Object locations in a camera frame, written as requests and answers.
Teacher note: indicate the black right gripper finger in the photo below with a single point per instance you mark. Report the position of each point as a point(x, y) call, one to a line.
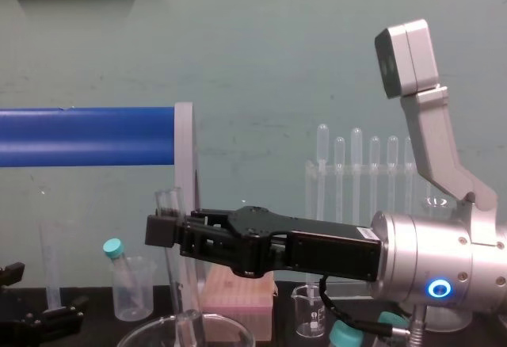
point(210, 218)
point(206, 244)

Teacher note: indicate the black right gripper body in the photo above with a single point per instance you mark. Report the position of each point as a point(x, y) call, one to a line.
point(328, 250)

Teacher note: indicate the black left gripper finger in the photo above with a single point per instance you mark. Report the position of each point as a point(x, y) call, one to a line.
point(12, 275)
point(55, 319)

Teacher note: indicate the clear glass test tube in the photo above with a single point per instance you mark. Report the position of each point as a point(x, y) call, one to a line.
point(186, 295)

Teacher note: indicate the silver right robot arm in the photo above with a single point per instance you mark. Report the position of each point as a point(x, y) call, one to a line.
point(424, 260)

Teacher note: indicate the small printed glass beaker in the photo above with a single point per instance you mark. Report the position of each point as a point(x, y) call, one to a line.
point(311, 315)

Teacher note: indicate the clear plastic beaker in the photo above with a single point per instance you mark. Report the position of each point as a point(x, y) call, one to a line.
point(136, 299)

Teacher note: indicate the teal capped centrifuge tube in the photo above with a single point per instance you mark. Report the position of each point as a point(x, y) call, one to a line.
point(346, 335)
point(114, 249)
point(387, 318)

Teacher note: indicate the clear acrylic pipette rack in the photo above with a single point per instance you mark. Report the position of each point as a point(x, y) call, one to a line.
point(364, 169)

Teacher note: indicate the large clear glass beaker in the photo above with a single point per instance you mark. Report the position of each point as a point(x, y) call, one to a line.
point(229, 329)

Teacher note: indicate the clear graduated cylinder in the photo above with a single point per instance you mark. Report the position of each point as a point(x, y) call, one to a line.
point(51, 275)

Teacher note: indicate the pink pipette tip box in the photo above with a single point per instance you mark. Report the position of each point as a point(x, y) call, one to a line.
point(237, 303)

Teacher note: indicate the clear plastic transfer pipette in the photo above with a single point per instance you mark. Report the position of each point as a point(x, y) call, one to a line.
point(322, 141)
point(392, 151)
point(408, 153)
point(339, 153)
point(374, 153)
point(356, 145)

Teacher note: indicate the blue paper roll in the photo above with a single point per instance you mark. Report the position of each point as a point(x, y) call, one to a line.
point(87, 137)

